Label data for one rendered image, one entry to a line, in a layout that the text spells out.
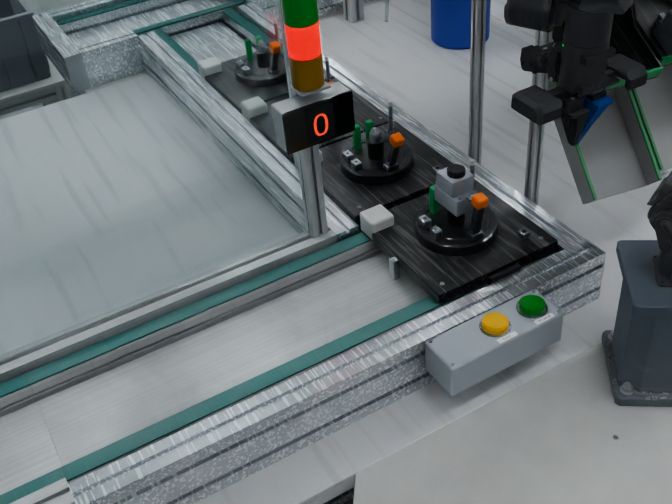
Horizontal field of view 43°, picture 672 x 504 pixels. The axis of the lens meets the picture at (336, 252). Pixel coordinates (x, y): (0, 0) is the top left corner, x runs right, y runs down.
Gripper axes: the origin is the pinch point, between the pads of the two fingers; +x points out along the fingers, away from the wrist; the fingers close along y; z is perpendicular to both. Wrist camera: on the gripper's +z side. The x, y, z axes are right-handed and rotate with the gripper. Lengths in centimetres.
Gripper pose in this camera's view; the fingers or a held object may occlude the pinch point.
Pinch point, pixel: (575, 122)
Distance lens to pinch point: 119.8
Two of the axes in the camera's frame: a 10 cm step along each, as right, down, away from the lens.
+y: -8.7, 3.6, -3.5
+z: -5.0, -5.2, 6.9
